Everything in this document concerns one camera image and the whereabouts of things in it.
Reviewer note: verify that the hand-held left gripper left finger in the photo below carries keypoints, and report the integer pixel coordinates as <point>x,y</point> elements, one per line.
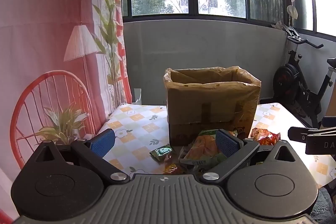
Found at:
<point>101,141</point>

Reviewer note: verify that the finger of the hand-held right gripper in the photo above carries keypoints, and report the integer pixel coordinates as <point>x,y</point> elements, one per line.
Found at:
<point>330,121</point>
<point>299,132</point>

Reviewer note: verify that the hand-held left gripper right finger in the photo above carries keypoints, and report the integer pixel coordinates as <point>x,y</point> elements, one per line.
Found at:
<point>225,142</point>

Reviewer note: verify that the large orange green snack packet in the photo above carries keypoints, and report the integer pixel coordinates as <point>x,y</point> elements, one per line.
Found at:
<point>202,148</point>

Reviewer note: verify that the cardboard box with plastic liner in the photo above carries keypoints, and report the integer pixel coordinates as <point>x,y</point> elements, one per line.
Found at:
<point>210,106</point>

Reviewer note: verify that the small orange snack packet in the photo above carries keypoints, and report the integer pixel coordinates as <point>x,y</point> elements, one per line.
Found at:
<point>172,168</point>

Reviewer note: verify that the brown cardboard panel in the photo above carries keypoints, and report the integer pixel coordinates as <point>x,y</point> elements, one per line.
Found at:
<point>331,108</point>

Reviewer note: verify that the red orange snack packet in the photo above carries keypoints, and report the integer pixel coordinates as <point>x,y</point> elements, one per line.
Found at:
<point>265,136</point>

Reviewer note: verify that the checked floral tablecloth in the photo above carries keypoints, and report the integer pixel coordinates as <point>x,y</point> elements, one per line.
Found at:
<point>136,119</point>

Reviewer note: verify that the black exercise bike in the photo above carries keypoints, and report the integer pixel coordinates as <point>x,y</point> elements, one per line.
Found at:
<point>294,82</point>

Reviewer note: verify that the white plastic bin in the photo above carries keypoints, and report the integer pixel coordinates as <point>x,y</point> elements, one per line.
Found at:
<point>137,96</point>

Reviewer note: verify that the small green snack packet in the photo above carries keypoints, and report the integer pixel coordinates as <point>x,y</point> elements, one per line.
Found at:
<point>161,151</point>

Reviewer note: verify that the white hanging pouch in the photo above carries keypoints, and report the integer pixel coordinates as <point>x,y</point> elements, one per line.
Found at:
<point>292,12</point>

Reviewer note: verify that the printed pink curtain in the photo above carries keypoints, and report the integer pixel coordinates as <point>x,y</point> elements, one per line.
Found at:
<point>39,29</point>

